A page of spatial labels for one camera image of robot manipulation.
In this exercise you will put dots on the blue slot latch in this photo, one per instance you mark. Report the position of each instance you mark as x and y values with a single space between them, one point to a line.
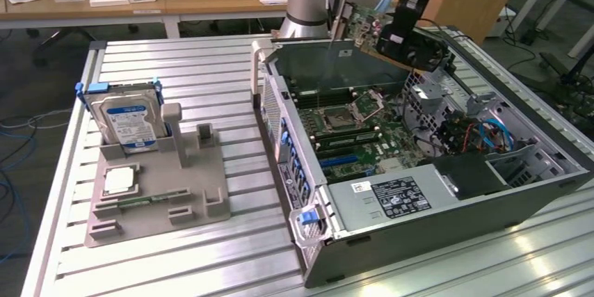
288 140
296 170
292 155

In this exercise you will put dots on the black floor stand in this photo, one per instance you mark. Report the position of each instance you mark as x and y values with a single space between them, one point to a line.
556 64

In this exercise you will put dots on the grey disk bay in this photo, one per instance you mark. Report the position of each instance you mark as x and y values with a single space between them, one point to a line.
534 152

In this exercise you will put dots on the grey parts rack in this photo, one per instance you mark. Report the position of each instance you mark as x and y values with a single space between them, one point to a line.
152 220

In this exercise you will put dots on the black air shroud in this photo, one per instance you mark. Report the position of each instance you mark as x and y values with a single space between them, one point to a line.
468 175

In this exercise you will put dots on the loose green RAM stick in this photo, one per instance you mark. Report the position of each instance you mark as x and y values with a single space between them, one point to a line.
138 201

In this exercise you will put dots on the green graphics card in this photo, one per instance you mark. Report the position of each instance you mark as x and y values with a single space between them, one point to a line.
365 22

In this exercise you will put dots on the black office chair base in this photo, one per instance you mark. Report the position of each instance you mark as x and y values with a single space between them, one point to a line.
48 41

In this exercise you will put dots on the flat white box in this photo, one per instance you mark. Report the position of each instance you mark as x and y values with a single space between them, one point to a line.
108 0

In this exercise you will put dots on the open black PC case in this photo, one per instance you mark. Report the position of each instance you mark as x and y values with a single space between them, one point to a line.
417 248

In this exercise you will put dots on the silver CPU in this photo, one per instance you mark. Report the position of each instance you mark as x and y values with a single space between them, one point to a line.
117 180

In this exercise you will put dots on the black RAM slot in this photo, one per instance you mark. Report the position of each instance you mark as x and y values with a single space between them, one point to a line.
345 131
324 103
347 136
321 96

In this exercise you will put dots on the CPU socket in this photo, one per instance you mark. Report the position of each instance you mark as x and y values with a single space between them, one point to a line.
337 118

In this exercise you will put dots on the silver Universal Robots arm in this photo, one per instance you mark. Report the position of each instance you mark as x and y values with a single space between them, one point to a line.
301 8

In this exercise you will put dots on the wooden desk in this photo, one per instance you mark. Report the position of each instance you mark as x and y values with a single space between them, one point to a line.
28 6
223 1

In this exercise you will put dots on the blue case latch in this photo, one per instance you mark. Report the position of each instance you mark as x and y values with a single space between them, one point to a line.
308 217

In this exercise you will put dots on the blue expansion slot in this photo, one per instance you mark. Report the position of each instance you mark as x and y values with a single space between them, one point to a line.
337 162

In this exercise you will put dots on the green motherboard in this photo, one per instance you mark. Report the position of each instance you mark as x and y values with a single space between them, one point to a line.
393 130

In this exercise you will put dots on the hard disk with blue rails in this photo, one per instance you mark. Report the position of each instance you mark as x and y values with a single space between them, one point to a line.
125 119

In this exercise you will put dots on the silver chipset heatsink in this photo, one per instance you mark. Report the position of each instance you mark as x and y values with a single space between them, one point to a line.
391 165

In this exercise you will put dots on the metal socket cover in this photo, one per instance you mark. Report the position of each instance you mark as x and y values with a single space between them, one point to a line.
368 102

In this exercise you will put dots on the thin locking lever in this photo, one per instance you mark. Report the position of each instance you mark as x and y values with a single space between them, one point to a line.
317 98

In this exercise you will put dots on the grey power supply unit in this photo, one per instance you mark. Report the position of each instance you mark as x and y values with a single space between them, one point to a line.
352 206

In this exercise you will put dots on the silver metal drive cage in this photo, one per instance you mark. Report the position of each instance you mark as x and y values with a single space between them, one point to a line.
427 92

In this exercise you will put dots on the white table frame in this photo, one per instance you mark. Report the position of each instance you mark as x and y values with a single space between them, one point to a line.
580 39

